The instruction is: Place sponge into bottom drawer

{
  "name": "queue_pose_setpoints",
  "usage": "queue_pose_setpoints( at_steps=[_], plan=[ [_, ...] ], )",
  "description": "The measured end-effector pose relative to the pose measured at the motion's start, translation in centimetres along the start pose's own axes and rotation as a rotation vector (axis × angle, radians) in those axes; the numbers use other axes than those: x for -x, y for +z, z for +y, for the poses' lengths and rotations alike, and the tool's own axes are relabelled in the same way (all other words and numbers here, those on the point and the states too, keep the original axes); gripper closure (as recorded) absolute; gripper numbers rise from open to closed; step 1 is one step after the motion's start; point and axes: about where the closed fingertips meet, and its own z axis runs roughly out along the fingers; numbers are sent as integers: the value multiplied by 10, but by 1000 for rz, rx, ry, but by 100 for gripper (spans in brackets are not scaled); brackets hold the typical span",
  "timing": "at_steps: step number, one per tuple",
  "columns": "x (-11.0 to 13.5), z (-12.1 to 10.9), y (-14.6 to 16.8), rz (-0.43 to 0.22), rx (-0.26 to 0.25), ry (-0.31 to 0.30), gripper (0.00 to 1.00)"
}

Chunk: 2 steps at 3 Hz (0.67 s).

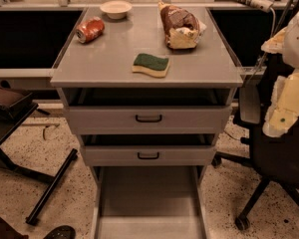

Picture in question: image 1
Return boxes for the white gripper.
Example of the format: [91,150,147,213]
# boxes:
[262,69,299,137]

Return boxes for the green and yellow sponge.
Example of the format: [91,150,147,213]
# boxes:
[132,53,169,78]

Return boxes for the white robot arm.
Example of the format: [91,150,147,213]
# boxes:
[261,11,299,137]

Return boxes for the grey drawer cabinet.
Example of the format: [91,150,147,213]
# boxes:
[51,5,242,239]

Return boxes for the bottom grey drawer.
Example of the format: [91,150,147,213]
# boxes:
[89,166,209,239]

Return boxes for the grey drawer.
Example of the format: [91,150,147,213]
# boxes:
[89,166,209,239]
[64,107,231,134]
[81,145,215,166]

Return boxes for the middle grey drawer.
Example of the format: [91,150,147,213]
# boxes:
[81,145,215,166]

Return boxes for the top grey drawer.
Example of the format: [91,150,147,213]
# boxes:
[64,107,231,134]

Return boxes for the black office chair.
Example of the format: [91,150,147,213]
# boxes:
[212,55,299,231]

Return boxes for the white ceramic bowl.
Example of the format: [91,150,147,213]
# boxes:
[100,0,133,20]

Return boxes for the crushed red soda can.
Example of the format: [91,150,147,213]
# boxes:
[76,17,105,44]

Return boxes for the black shoe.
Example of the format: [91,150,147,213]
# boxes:
[44,225,76,239]

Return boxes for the brown box on stand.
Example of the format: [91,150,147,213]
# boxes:
[0,80,32,120]

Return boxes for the black side table stand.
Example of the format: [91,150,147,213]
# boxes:
[0,102,79,226]

